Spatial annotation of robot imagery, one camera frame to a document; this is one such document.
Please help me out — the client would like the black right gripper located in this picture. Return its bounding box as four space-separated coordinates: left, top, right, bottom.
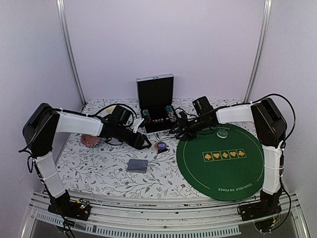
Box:
168 115 209 141

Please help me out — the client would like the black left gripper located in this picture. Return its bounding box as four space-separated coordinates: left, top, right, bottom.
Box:
114 124 152 150

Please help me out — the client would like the purple small blind button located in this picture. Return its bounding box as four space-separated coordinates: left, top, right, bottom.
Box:
155 141 167 149

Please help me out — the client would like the clear dealer button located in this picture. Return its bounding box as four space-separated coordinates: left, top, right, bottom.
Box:
216 129 228 139

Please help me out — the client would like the orange poker chip stack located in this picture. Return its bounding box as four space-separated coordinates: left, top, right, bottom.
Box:
141 109 152 124

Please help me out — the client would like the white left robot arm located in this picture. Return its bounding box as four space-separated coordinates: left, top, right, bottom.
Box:
19 103 152 215

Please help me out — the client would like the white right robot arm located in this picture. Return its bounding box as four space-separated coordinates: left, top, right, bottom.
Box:
169 93 290 196

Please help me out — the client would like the triangular all in marker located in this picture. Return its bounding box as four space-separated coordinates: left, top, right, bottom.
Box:
157 148 169 154

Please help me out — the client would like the blue playing card deck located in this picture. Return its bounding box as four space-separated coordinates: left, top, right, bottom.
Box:
127 159 148 174

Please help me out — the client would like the green poker chip stack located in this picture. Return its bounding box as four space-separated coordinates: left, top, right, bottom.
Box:
165 105 177 122

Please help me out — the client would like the aluminium poker case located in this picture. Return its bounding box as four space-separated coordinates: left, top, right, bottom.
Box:
136 73 178 134

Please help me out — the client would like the cream ribbed ceramic mug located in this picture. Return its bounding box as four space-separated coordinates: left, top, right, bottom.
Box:
106 105 116 115

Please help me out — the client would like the green round poker mat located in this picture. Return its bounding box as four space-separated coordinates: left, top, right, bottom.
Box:
176 124 264 201

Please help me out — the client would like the red patterned bowl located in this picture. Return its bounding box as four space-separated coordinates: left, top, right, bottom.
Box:
81 134 101 147

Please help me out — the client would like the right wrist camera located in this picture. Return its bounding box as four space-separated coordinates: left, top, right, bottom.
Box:
192 96 213 116

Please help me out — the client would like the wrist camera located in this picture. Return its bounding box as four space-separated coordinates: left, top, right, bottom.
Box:
192 96 213 116
107 105 145 133

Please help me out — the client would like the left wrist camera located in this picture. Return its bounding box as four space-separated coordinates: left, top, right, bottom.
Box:
107 105 145 133

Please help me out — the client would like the front aluminium rail base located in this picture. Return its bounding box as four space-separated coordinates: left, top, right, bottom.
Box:
21 191 313 238

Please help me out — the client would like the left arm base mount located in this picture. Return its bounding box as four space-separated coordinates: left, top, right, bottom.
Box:
48 196 91 221

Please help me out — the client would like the right aluminium frame post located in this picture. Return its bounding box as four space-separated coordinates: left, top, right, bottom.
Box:
243 0 272 103

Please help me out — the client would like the aluminium frame post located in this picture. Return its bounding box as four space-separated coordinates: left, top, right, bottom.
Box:
243 0 272 103
56 0 86 106

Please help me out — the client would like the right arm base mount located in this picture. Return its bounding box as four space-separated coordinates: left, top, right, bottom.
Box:
237 201 282 233

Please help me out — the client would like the left aluminium frame post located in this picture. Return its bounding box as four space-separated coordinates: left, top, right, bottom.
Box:
56 0 86 106

